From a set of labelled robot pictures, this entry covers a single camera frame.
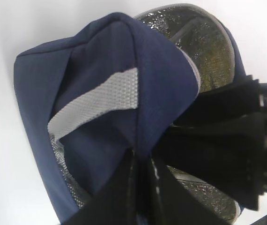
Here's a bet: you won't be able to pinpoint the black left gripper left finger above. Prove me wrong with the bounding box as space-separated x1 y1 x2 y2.
67 150 150 225

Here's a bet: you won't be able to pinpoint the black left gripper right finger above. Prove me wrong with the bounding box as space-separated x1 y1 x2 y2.
147 158 227 225

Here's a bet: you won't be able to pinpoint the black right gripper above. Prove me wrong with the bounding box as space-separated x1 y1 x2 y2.
153 75 267 210

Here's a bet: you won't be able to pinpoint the navy insulated lunch bag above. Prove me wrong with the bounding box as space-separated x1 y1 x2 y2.
14 4 245 225

